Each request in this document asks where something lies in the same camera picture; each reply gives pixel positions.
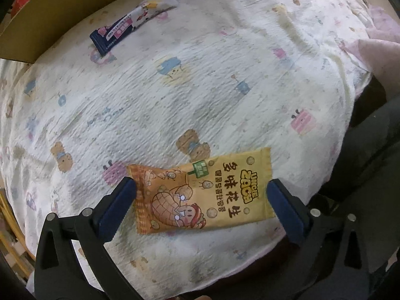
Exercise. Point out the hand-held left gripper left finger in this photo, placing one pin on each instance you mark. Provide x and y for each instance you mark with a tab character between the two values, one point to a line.
115	206

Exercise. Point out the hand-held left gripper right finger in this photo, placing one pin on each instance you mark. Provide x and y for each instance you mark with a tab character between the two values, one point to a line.
284	212

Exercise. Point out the orange peanut snack packet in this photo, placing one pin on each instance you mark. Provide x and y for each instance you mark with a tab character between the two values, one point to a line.
203	193

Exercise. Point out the dark and white bar packet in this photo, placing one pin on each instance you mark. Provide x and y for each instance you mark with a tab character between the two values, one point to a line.
125	25

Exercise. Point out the cardboard box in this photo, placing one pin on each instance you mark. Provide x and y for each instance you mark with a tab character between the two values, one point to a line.
25	34

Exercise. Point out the person's dark trousers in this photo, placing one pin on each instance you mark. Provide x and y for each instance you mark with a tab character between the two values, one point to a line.
368	162

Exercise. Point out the wooden rack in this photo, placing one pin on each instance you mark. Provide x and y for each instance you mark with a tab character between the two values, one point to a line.
14	250

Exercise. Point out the white printed quilt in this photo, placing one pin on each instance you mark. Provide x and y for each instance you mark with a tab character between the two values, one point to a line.
218	84

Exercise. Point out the pink fleece cloth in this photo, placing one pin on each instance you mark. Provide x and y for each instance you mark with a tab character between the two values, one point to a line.
381	50

